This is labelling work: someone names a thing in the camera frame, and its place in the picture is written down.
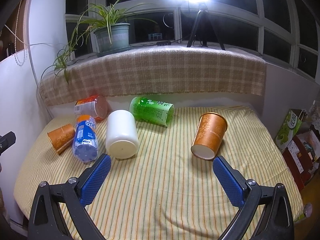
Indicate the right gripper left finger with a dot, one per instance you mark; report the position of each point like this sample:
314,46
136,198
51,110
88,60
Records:
46,219

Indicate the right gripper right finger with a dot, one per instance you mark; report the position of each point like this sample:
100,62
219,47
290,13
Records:
276,220

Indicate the white plastic cup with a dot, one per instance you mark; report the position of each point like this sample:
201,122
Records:
121,135

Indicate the small orange paper cup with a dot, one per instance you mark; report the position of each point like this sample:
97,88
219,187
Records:
61,137

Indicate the large orange paper cup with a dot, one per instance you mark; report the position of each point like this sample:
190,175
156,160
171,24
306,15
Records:
209,135

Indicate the green translucent plastic cup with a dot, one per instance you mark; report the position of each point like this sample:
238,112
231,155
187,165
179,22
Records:
152,111

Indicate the red cardboard box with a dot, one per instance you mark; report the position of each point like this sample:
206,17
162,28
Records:
302,157

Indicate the blue plastic bottle orange cap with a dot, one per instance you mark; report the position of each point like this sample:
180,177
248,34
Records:
85,144

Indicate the orange white snack canister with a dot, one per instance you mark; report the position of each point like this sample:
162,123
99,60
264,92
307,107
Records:
96,106

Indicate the green white paper bag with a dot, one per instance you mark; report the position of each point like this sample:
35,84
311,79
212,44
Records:
289,128

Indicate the yellow striped table cloth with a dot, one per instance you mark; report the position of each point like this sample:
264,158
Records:
165,192

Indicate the spider plant in grey pot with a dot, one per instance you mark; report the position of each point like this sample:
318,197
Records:
109,26

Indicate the beige plaid blanket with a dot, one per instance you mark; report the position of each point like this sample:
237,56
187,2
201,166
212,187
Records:
157,70

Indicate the black usb hub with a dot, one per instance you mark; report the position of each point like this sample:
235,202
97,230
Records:
163,43

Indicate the black tripod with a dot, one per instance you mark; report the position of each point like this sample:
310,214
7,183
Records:
202,22

